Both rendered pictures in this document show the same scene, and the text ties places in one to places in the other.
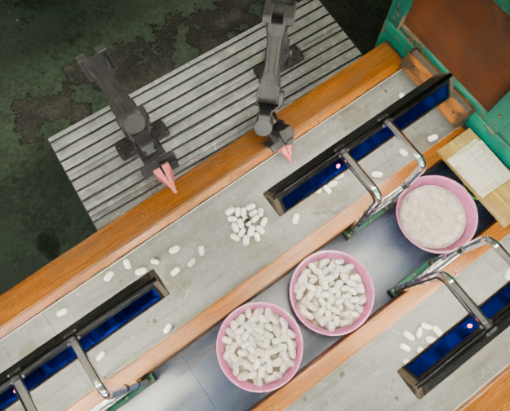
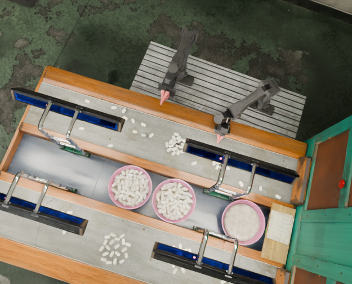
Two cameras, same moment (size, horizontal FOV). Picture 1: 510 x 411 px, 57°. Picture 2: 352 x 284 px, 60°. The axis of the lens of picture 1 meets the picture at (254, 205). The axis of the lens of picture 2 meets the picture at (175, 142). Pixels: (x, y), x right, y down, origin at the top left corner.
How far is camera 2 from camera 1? 0.47 m
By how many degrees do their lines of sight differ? 10
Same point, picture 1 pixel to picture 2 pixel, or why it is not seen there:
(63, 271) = (102, 89)
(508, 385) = not seen: outside the picture
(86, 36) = (215, 18)
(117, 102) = (178, 55)
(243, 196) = (186, 135)
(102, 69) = (187, 39)
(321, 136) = (239, 147)
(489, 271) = (236, 263)
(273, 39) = (255, 93)
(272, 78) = (241, 106)
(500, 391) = not seen: outside the picture
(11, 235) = (106, 59)
